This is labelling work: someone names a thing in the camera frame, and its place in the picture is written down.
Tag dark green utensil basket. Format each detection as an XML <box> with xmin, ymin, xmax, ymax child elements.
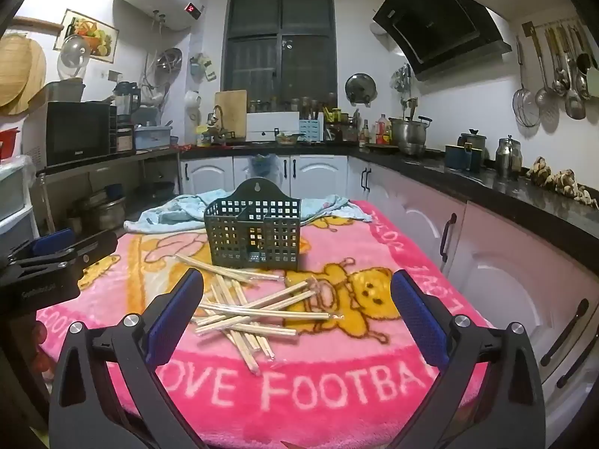
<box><xmin>204</xmin><ymin>177</ymin><xmax>301</xmax><ymax>271</ymax></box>

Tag dark kitchen window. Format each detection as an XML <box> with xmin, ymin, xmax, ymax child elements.
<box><xmin>222</xmin><ymin>0</ymin><xmax>337</xmax><ymax>112</ymax></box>

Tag steel pot on shelf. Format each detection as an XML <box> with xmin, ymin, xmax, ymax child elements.
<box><xmin>79</xmin><ymin>197</ymin><xmax>126</xmax><ymax>231</ymax></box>

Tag black microwave oven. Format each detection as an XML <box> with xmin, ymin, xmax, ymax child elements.
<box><xmin>21</xmin><ymin>101</ymin><xmax>117</xmax><ymax>170</ymax></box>

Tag white base cabinets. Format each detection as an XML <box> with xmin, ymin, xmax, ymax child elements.
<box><xmin>158</xmin><ymin>154</ymin><xmax>598</xmax><ymax>448</ymax></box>

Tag pink cartoon blanket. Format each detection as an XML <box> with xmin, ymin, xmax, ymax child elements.
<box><xmin>35</xmin><ymin>199</ymin><xmax>493</xmax><ymax>449</ymax></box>

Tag light blue towel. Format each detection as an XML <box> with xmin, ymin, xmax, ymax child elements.
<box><xmin>123</xmin><ymin>189</ymin><xmax>373</xmax><ymax>234</ymax></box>

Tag light blue plastic box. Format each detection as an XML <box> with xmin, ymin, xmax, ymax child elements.
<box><xmin>134</xmin><ymin>126</ymin><xmax>171</xmax><ymax>150</ymax></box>

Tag blender with black lid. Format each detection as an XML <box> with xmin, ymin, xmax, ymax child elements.
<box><xmin>113</xmin><ymin>81</ymin><xmax>141</xmax><ymax>124</ymax></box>

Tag round bamboo boards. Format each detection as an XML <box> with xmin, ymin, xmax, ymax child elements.
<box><xmin>1</xmin><ymin>34</ymin><xmax>46</xmax><ymax>116</ymax></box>

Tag blue plastic bag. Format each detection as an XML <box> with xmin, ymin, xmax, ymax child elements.
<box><xmin>249</xmin><ymin>154</ymin><xmax>279</xmax><ymax>183</ymax></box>

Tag wooden cutting board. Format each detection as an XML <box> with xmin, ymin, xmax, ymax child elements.
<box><xmin>214</xmin><ymin>89</ymin><xmax>248</xmax><ymax>139</ymax></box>

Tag blue enamel pot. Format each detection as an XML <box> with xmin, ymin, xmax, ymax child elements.
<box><xmin>445</xmin><ymin>144</ymin><xmax>483</xmax><ymax>172</ymax></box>

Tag steel kettle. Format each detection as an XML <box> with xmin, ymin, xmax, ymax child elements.
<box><xmin>495</xmin><ymin>135</ymin><xmax>522</xmax><ymax>180</ymax></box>

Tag black lidded canister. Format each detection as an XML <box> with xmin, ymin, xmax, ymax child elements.
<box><xmin>457</xmin><ymin>129</ymin><xmax>488</xmax><ymax>159</ymax></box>

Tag stainless steel stock pot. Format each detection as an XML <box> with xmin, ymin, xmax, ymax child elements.
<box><xmin>390</xmin><ymin>116</ymin><xmax>432</xmax><ymax>156</ymax></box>

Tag red sauce bottle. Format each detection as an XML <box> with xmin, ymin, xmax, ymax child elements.
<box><xmin>375</xmin><ymin>114</ymin><xmax>391</xmax><ymax>145</ymax></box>

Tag blue knife block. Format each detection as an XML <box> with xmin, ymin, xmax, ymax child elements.
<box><xmin>298</xmin><ymin>120</ymin><xmax>324</xmax><ymax>143</ymax></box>

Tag hanging steel ladle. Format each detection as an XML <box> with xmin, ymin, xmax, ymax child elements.
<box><xmin>530</xmin><ymin>27</ymin><xmax>553</xmax><ymax>113</ymax></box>

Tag hanging pot lid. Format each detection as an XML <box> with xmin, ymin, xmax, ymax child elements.
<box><xmin>344</xmin><ymin>73</ymin><xmax>378</xmax><ymax>107</ymax></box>

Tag black range hood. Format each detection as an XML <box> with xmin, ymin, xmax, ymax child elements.
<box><xmin>374</xmin><ymin>0</ymin><xmax>512</xmax><ymax>81</ymax></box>

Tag fruit picture frame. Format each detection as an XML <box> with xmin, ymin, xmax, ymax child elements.
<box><xmin>54</xmin><ymin>9</ymin><xmax>119</xmax><ymax>63</ymax></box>

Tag hanging wire skimmer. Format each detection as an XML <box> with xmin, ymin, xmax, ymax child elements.
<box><xmin>513</xmin><ymin>37</ymin><xmax>540</xmax><ymax>129</ymax></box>

